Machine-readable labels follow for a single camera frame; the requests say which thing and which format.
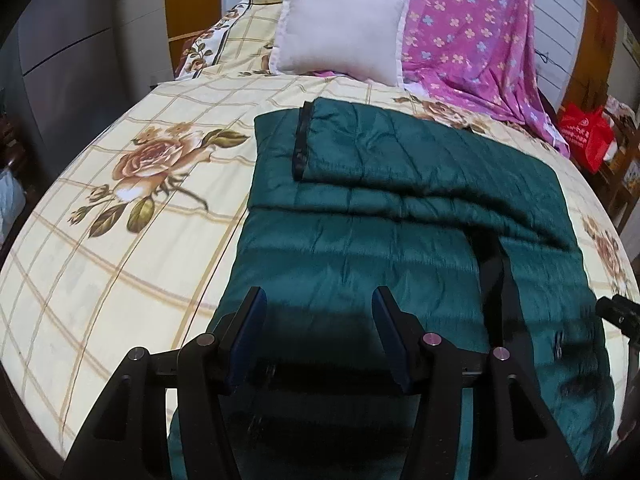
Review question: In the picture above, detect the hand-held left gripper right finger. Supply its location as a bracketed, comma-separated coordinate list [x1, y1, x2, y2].
[372, 286, 584, 480]

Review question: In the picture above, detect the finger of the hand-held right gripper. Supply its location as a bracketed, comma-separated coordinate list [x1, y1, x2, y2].
[594, 294, 640, 348]

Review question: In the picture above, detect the orange wooden board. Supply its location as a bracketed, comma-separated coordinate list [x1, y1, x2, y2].
[164, 0, 226, 78]

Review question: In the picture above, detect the cream floral checked bed sheet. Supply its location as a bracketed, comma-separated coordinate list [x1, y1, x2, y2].
[0, 0, 638, 463]

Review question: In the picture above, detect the pink floral blanket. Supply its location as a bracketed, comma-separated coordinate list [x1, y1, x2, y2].
[305, 0, 572, 158]

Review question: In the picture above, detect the white square pillow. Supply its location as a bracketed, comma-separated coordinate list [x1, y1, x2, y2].
[268, 0, 411, 87]

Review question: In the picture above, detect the red plastic bag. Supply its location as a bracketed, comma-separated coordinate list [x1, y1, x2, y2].
[556, 102, 617, 175]

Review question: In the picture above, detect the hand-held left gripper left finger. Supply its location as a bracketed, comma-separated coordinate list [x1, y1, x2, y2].
[60, 286, 268, 480]

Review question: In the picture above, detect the dark green padded jacket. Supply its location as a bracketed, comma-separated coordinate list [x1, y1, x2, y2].
[167, 97, 628, 480]

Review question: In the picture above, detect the grey wardrobe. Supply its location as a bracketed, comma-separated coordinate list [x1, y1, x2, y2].
[0, 0, 173, 171]

